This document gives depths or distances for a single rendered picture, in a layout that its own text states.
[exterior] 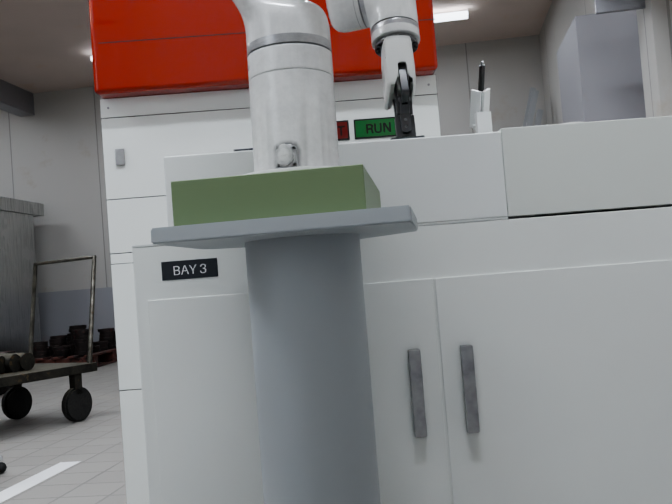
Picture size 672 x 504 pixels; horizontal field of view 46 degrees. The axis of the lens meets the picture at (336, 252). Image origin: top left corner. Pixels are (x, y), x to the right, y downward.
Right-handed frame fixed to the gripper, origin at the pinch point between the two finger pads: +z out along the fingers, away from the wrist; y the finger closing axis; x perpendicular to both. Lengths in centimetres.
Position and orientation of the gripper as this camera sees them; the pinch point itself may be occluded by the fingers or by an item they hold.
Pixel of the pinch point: (405, 128)
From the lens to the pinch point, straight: 135.7
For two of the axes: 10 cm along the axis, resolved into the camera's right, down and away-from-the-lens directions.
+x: 10.0, -0.8, 0.2
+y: 0.0, -2.5, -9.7
